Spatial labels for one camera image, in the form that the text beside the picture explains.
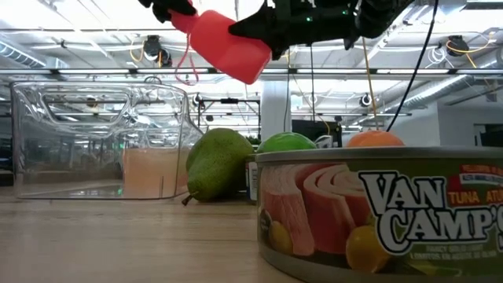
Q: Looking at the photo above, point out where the long ceiling light rail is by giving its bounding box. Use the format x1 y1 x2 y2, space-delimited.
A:
0 67 503 75

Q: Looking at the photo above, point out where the green label tuna can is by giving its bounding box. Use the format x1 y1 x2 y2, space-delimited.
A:
255 146 503 283

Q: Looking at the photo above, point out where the blue label tuna can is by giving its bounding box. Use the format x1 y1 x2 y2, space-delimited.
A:
245 153 260 204

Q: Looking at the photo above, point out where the yellow cable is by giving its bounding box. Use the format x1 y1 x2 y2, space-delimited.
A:
360 37 380 131

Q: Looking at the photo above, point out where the black power cable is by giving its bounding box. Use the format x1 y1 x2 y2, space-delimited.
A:
309 42 317 123

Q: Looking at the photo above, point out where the black cabinet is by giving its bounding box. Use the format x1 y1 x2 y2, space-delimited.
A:
473 123 503 149

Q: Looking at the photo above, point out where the green pear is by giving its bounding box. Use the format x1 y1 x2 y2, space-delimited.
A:
181 127 255 207

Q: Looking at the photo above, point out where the black hanging cable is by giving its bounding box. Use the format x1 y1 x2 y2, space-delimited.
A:
386 0 440 133

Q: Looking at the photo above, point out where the orange squeeze bottle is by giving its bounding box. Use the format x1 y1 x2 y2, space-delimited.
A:
169 0 273 86

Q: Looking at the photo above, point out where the green apple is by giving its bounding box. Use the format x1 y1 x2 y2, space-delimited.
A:
255 131 318 154

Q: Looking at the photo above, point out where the orange fruit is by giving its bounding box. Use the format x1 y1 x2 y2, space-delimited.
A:
345 130 406 149

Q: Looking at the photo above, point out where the black monitor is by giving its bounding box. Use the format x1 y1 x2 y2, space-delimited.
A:
291 119 343 149

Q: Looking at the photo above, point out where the white building pillar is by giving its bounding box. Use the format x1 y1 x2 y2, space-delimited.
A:
261 80 292 141

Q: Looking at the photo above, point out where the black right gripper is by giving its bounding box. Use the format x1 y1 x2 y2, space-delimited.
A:
228 0 358 61

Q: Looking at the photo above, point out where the clear plastic bin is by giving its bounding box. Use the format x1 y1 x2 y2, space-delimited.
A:
9 80 204 200

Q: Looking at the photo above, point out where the silver ceiling duct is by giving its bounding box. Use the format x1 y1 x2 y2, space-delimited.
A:
383 50 503 115
0 41 48 68

